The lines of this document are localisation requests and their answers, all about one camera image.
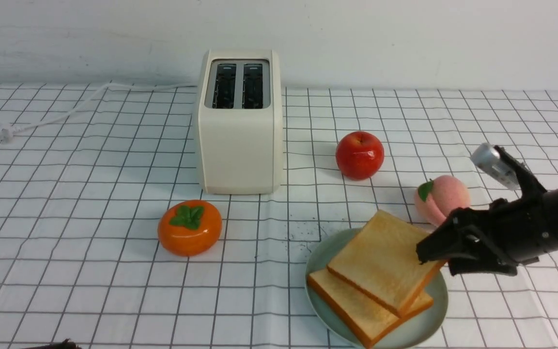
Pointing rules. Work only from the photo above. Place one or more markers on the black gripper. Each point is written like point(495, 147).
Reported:
point(495, 239)

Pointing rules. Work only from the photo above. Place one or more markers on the toast slice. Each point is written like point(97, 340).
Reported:
point(381, 261)
point(366, 319)

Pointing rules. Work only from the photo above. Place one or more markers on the cream white two-slot toaster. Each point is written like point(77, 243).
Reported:
point(238, 122)

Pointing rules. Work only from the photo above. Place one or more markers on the pink peach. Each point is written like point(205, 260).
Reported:
point(436, 199)

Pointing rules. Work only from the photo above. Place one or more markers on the light green plate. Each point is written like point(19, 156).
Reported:
point(411, 334)

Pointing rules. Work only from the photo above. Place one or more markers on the red apple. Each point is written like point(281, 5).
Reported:
point(359, 155)

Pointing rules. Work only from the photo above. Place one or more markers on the orange persimmon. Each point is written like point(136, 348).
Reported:
point(190, 228)

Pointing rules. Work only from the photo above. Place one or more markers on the white checkered tablecloth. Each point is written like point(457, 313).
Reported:
point(80, 202)

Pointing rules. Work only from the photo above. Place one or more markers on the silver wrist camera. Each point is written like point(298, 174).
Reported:
point(489, 160)

